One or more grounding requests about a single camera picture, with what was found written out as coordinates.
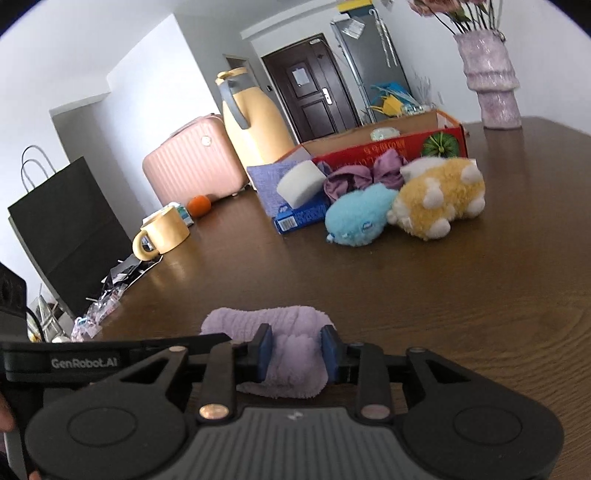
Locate lavender fluffy towel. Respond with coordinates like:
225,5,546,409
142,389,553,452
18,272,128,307
200,306,332,399

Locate blue plush toy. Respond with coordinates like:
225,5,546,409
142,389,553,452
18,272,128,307
325,183,399,247

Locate yellow white plush toy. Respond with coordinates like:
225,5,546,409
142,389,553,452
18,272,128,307
387,157,486,241

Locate white round sponge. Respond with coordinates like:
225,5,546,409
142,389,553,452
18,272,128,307
276,160,327,209

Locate purple knitted cloth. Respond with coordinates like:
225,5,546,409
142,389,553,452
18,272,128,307
246,160,298,218

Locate purple satin scrunchie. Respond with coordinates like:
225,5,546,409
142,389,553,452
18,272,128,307
324,149,409,202

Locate green bath puff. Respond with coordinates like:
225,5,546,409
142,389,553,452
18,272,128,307
370,127,401,142

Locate person left hand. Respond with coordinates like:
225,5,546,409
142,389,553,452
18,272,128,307
0,395,16,433

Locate crumpled plastic wrappers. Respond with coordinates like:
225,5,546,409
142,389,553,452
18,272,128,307
70,255,163,342

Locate yellow ceramic mug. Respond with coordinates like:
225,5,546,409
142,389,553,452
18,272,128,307
132,205,190,261

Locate blue wet wipes pack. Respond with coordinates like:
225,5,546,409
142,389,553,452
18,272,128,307
142,201,197,228

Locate black paper shopping bag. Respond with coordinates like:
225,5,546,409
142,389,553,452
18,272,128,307
8,158,131,318

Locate orange fruit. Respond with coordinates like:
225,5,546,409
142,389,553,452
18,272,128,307
186,195,212,219

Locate pink small suitcase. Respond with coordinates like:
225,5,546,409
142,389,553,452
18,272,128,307
142,114,249,205

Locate red cardboard box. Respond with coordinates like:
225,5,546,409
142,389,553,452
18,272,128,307
276,110,468,170

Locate yellow thermos jug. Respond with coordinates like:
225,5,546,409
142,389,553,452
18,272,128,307
215,67,296,168

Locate dark brown entrance door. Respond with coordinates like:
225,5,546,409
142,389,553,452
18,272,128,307
263,34,360,142

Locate grey refrigerator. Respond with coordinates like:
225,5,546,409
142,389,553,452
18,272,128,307
332,4,411,123

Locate purple ceramic vase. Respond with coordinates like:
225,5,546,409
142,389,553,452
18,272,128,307
454,30,522,130

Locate dried pink roses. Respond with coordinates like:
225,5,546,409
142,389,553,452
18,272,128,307
408,0,504,34

